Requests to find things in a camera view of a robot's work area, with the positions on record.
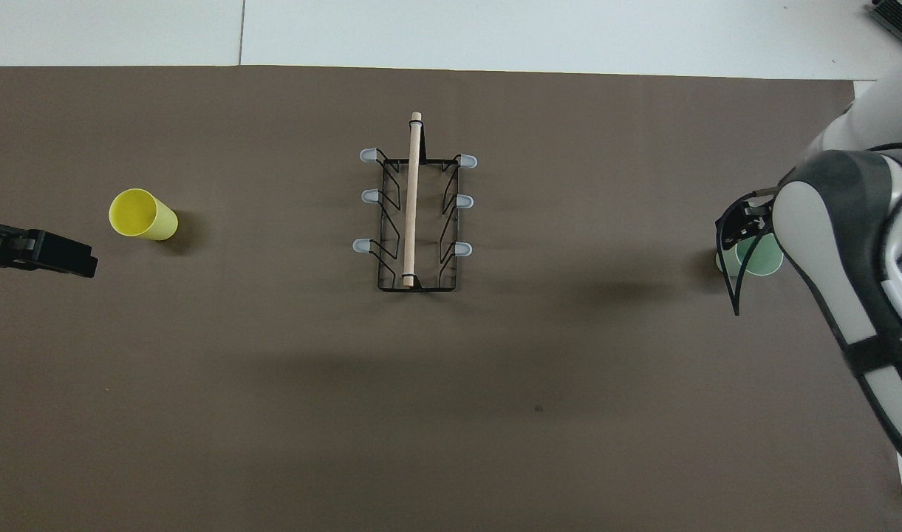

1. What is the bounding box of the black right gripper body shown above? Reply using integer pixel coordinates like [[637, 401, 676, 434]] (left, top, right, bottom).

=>
[[746, 189, 779, 239]]

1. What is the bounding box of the brown table mat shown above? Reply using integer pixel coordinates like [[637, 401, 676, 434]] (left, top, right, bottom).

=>
[[0, 65, 901, 532]]

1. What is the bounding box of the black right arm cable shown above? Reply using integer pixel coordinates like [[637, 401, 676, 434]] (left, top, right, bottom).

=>
[[730, 214, 771, 318]]

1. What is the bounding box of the yellow plastic cup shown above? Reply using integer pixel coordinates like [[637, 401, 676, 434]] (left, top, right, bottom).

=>
[[109, 188, 180, 242]]

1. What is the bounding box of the light green plastic cup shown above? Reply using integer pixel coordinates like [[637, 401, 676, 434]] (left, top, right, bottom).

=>
[[716, 233, 786, 278]]

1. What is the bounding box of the black wire cup rack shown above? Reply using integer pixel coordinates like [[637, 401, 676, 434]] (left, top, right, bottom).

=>
[[352, 112, 479, 293]]

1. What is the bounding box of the grey ribbed metal device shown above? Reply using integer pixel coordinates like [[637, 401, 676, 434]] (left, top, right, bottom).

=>
[[867, 0, 902, 50]]

